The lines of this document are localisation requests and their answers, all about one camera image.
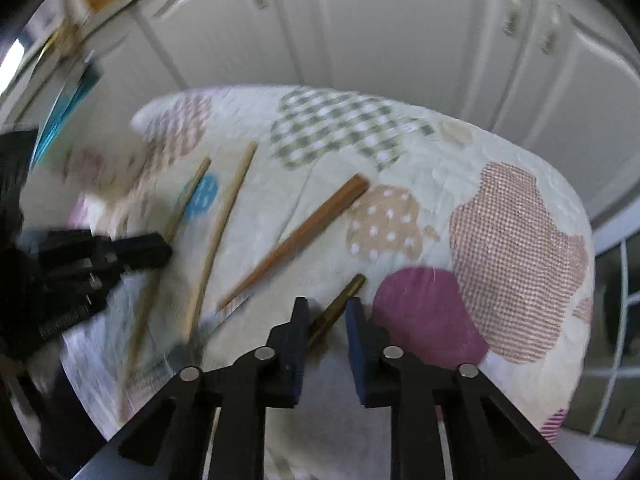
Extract light bamboo chopstick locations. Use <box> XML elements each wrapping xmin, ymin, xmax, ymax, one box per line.
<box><xmin>119</xmin><ymin>157</ymin><xmax>212</xmax><ymax>423</ymax></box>
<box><xmin>187</xmin><ymin>141</ymin><xmax>259</xmax><ymax>336</ymax></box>

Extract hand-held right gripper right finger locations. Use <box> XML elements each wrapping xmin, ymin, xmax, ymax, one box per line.
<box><xmin>345</xmin><ymin>296</ymin><xmax>583</xmax><ymax>480</ymax></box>

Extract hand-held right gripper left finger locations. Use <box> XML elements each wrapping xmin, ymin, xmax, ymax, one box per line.
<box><xmin>70</xmin><ymin>296</ymin><xmax>311</xmax><ymax>480</ymax></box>

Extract glass door with white frame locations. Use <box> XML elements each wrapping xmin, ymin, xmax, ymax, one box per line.
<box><xmin>580</xmin><ymin>230</ymin><xmax>640</xmax><ymax>451</ymax></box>

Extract teal and white utensil holder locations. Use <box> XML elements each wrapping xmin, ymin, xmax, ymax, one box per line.
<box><xmin>31</xmin><ymin>62</ymin><xmax>103</xmax><ymax>168</ymax></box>

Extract white cabinet door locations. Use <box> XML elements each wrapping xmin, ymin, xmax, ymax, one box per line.
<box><xmin>300</xmin><ymin>0</ymin><xmax>526</xmax><ymax>121</ymax></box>
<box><xmin>15</xmin><ymin>5</ymin><xmax>151</xmax><ymax>126</ymax></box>
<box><xmin>500</xmin><ymin>0</ymin><xmax>640</xmax><ymax>221</ymax></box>
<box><xmin>137</xmin><ymin>0</ymin><xmax>321</xmax><ymax>106</ymax></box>

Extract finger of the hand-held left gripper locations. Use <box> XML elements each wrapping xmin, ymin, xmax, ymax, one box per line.
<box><xmin>107</xmin><ymin>232</ymin><xmax>173</xmax><ymax>272</ymax></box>

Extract metal spoon with brass handle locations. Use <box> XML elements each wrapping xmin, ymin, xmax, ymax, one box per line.
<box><xmin>307</xmin><ymin>274</ymin><xmax>367</xmax><ymax>346</ymax></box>

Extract brown wooden chopstick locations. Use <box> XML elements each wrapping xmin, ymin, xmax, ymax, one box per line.
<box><xmin>216</xmin><ymin>182</ymin><xmax>371</xmax><ymax>312</ymax></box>
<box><xmin>222</xmin><ymin>174</ymin><xmax>365</xmax><ymax>306</ymax></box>

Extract patchwork quilted cloth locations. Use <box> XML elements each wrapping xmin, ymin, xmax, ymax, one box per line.
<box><xmin>60</xmin><ymin>85</ymin><xmax>596</xmax><ymax>480</ymax></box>

